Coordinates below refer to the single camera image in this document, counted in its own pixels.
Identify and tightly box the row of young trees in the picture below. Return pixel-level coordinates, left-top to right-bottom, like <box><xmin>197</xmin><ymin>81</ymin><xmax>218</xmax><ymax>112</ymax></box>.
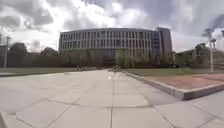
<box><xmin>68</xmin><ymin>49</ymin><xmax>174</xmax><ymax>69</ymax></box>

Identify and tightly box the large curved grey building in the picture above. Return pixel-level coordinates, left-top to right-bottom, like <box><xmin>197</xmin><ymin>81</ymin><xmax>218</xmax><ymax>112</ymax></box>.
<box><xmin>57</xmin><ymin>26</ymin><xmax>174</xmax><ymax>68</ymax></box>

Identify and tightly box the grey concrete slab plaza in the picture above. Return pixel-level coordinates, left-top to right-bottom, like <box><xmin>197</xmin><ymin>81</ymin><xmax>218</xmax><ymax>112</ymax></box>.
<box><xmin>0</xmin><ymin>69</ymin><xmax>224</xmax><ymax>128</ymax></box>

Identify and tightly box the grass lawn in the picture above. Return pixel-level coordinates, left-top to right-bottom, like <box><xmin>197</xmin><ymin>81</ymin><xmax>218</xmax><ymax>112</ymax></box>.
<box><xmin>0</xmin><ymin>67</ymin><xmax>79</xmax><ymax>77</ymax></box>
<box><xmin>124</xmin><ymin>67</ymin><xmax>224</xmax><ymax>77</ymax></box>

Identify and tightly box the raised concrete kerb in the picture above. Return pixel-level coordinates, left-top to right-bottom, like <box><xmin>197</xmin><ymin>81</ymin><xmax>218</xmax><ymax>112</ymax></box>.
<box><xmin>121</xmin><ymin>70</ymin><xmax>224</xmax><ymax>102</ymax></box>

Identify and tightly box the reddish gravel bed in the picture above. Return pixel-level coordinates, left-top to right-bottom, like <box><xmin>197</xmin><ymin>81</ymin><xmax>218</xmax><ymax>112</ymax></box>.
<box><xmin>143</xmin><ymin>73</ymin><xmax>224</xmax><ymax>90</ymax></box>

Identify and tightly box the lamp pole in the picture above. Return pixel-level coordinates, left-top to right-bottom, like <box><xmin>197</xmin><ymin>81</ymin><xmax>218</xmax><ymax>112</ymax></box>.
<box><xmin>204</xmin><ymin>28</ymin><xmax>218</xmax><ymax>74</ymax></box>
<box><xmin>3</xmin><ymin>35</ymin><xmax>12</xmax><ymax>69</ymax></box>

